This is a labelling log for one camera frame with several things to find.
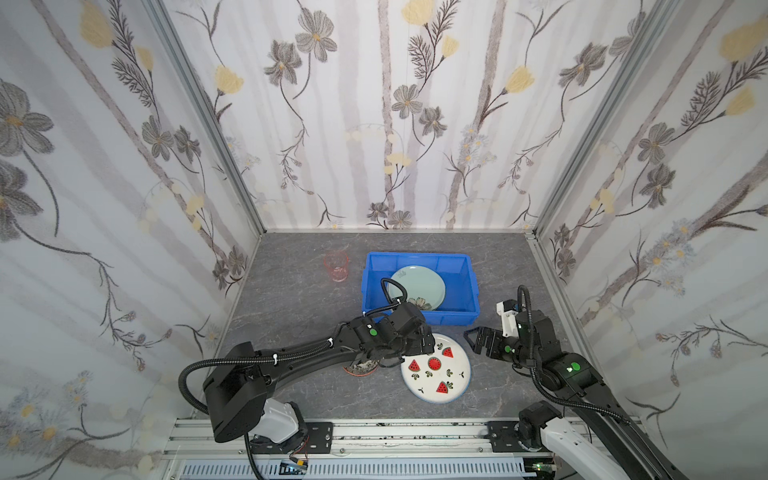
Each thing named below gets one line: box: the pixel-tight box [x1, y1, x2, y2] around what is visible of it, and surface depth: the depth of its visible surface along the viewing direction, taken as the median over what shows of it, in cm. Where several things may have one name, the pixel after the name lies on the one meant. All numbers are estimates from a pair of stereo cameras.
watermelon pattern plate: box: [400, 333, 472, 404], surface depth 86 cm
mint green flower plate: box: [388, 265, 446, 311], surface depth 106 cm
